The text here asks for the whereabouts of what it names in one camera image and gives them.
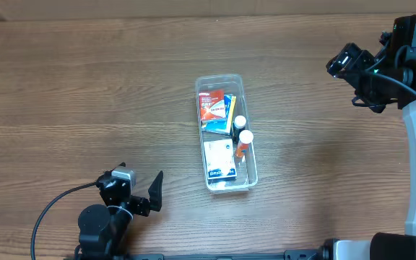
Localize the white Hansaplast box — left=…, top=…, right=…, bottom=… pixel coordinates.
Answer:
left=203, top=139, right=238, bottom=182

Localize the clear plastic container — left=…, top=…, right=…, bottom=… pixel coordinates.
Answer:
left=195, top=74, right=258, bottom=193

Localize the blue yellow VapoDrops box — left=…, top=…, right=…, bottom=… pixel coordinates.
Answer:
left=201, top=94, right=237, bottom=135

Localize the red medicine box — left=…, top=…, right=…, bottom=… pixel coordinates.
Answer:
left=198, top=90, right=227, bottom=123

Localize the orange bottle white cap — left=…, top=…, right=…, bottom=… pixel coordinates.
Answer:
left=235, top=129, right=254, bottom=158

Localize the dark bottle white cap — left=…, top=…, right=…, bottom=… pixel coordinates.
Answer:
left=232, top=116, right=247, bottom=144

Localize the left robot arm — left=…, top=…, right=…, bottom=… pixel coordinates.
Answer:
left=74, top=162, right=164, bottom=259

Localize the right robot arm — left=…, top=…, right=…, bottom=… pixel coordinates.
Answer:
left=285, top=14, right=416, bottom=259

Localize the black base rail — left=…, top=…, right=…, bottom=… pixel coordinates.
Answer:
left=63, top=248, right=335, bottom=260

